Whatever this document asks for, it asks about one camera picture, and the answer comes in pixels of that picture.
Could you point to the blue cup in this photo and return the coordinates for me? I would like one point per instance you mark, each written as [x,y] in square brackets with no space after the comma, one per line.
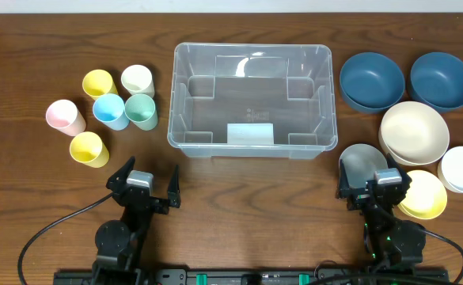
[110,110]

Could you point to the grey small bowl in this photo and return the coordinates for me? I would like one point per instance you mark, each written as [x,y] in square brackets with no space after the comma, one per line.
[361,161]

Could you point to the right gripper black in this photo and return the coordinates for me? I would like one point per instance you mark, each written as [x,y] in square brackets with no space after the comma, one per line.
[362,199]

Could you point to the dark blue bowl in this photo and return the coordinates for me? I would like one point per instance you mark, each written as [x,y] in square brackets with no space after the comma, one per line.
[371,82]
[436,79]

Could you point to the clear plastic storage container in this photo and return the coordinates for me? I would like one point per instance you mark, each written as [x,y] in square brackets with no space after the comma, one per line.
[252,100]

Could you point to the cream cup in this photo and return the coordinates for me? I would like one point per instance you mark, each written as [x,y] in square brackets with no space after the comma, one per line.
[138,79]

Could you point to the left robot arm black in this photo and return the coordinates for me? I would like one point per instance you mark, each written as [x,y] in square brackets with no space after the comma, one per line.
[119,242]

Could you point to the yellow cup upper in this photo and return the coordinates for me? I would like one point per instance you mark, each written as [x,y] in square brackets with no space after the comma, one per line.
[97,83]

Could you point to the white small bowl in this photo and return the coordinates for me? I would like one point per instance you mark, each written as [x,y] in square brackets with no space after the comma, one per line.
[450,169]

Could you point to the pink cup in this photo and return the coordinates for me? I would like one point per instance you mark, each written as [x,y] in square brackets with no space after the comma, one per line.
[63,115]

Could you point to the yellow cup lower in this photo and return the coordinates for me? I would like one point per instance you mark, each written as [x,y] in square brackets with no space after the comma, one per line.
[88,148]

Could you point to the yellow small bowl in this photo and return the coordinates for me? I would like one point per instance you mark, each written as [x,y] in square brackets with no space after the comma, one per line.
[426,197]

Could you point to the yellow cup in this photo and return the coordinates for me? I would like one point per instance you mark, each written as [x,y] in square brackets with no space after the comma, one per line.
[88,148]
[97,83]

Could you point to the large cream bowl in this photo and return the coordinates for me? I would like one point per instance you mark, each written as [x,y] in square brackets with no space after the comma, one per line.
[413,134]

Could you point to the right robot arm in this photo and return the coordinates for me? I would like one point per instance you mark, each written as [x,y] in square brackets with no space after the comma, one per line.
[396,245]

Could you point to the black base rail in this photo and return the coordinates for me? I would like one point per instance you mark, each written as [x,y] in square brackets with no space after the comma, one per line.
[183,277]

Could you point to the green cup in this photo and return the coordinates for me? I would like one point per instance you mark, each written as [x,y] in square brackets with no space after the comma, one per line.
[141,110]

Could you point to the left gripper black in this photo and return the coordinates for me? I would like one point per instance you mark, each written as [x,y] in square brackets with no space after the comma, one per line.
[172,198]

